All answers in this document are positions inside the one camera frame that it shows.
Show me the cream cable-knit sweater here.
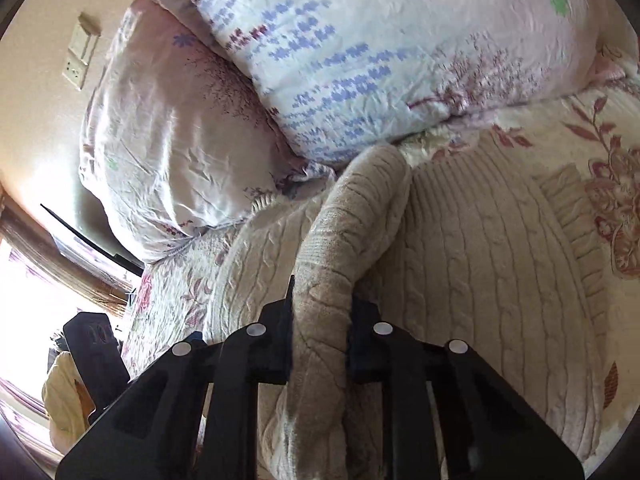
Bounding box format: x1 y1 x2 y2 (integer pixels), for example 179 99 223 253
205 136 606 479

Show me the cream fleece sleeve forearm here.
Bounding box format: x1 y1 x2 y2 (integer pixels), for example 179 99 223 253
41 351 96 454

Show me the dark glass bedside tabletop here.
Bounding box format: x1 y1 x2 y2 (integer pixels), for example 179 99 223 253
41 204 143 276

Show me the brown window curtain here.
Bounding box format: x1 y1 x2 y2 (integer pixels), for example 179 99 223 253
1 188 128 318

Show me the lower pink print pillow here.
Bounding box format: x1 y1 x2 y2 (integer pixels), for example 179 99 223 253
79 0 333 263

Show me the floral quilt bedspread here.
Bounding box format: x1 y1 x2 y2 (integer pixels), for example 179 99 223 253
124 79 639 472

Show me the upper lavender print pillow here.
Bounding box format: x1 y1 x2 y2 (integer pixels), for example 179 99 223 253
153 0 606 164

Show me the white wall power socket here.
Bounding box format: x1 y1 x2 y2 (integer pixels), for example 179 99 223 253
62 52 88 90

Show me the beige wall switch plate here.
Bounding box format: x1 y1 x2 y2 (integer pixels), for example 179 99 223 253
68 13 101 66

